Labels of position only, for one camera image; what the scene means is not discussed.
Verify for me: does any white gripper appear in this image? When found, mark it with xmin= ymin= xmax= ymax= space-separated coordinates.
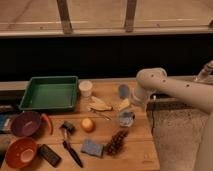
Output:
xmin=131 ymin=87 xmax=153 ymax=106

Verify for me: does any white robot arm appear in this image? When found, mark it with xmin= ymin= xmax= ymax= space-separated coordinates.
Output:
xmin=131 ymin=68 xmax=213 ymax=171

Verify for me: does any purple bowl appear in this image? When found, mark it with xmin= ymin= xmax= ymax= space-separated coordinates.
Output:
xmin=11 ymin=111 xmax=41 ymax=137

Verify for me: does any orange bowl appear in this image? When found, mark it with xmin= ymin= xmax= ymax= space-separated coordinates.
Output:
xmin=5 ymin=137 xmax=38 ymax=169

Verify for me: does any blue cup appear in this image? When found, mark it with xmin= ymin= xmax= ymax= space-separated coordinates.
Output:
xmin=118 ymin=84 xmax=130 ymax=99

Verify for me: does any yellow sponge block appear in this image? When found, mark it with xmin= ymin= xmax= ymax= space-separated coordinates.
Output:
xmin=118 ymin=99 xmax=130 ymax=111

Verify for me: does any brown pine cone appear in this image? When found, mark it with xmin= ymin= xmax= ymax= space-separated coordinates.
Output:
xmin=105 ymin=130 xmax=128 ymax=156

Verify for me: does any white paper cup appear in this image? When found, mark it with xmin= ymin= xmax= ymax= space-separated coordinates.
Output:
xmin=79 ymin=80 xmax=93 ymax=97

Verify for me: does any orange fruit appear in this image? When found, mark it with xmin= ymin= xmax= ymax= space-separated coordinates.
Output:
xmin=81 ymin=118 xmax=95 ymax=133

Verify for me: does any blue sponge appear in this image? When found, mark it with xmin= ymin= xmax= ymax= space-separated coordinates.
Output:
xmin=81 ymin=139 xmax=104 ymax=157

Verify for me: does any black brush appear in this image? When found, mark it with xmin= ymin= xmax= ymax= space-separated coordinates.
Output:
xmin=60 ymin=121 xmax=75 ymax=134

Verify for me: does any green plastic tray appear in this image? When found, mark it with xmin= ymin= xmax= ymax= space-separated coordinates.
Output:
xmin=19 ymin=76 xmax=78 ymax=111

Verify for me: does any red chili pepper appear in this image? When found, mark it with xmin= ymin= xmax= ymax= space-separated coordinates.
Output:
xmin=41 ymin=113 xmax=53 ymax=135

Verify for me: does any black remote control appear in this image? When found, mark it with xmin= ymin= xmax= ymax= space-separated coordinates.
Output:
xmin=38 ymin=144 xmax=61 ymax=167

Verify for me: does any blue box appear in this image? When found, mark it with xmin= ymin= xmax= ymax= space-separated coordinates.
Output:
xmin=0 ymin=115 xmax=13 ymax=133

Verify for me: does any black handled knife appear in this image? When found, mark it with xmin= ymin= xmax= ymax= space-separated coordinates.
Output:
xmin=62 ymin=129 xmax=83 ymax=168

